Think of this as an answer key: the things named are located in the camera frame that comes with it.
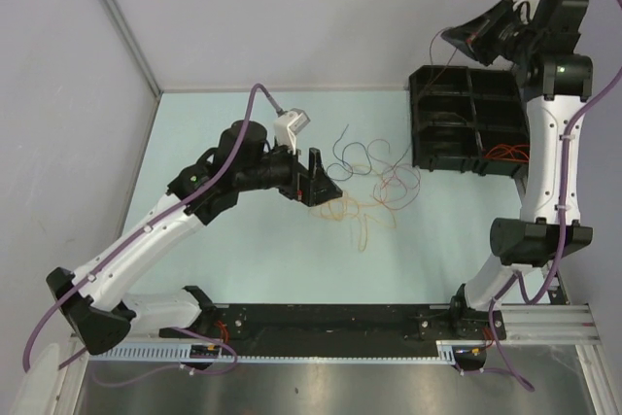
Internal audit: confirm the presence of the black compartment tray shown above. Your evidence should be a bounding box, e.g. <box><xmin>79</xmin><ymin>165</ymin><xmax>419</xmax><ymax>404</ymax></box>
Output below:
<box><xmin>408</xmin><ymin>65</ymin><xmax>530</xmax><ymax>179</ymax></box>

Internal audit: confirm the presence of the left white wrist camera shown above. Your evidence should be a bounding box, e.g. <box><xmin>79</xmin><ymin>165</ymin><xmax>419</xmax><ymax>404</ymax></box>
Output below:
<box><xmin>273</xmin><ymin>108</ymin><xmax>310</xmax><ymax>154</ymax></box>

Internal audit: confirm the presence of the black thin wire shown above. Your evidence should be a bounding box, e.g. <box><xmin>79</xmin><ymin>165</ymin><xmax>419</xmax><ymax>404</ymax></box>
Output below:
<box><xmin>391</xmin><ymin>28</ymin><xmax>463</xmax><ymax>173</ymax></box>

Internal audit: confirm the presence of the white slotted cable duct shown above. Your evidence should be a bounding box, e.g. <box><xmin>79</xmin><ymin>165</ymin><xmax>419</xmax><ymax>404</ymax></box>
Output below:
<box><xmin>89</xmin><ymin>340</ymin><xmax>455</xmax><ymax>365</ymax></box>

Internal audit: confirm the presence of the aluminium frame rail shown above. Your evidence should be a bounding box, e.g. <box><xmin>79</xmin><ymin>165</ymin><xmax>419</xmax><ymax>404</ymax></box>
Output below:
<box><xmin>67</xmin><ymin>305</ymin><xmax>598</xmax><ymax>344</ymax></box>

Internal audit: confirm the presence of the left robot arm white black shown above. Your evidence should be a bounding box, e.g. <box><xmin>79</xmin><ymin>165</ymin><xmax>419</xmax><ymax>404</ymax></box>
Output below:
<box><xmin>46</xmin><ymin>121</ymin><xmax>343</xmax><ymax>355</ymax></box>

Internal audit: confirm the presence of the red-orange wire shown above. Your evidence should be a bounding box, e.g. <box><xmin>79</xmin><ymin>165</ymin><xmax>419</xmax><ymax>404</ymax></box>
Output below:
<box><xmin>480</xmin><ymin>143</ymin><xmax>532</xmax><ymax>163</ymax></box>

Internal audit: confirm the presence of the yellow-orange wire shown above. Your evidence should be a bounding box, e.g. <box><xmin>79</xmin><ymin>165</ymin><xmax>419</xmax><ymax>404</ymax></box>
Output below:
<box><xmin>308</xmin><ymin>161</ymin><xmax>397</xmax><ymax>252</ymax></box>

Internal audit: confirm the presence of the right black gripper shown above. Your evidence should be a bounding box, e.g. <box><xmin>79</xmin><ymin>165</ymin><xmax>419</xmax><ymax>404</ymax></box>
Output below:
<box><xmin>441</xmin><ymin>0</ymin><xmax>541</xmax><ymax>67</ymax></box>

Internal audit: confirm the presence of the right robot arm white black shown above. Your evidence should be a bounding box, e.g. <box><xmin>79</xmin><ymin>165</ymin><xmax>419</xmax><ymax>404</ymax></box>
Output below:
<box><xmin>441</xmin><ymin>0</ymin><xmax>593</xmax><ymax>338</ymax></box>

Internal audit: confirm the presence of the pink-red wire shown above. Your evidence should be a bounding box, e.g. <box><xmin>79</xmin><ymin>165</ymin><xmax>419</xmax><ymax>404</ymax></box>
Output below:
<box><xmin>368</xmin><ymin>138</ymin><xmax>422</xmax><ymax>212</ymax></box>

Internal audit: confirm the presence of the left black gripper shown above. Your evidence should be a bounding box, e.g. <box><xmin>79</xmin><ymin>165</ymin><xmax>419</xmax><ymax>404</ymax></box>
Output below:
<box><xmin>235</xmin><ymin>136</ymin><xmax>341</xmax><ymax>206</ymax></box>

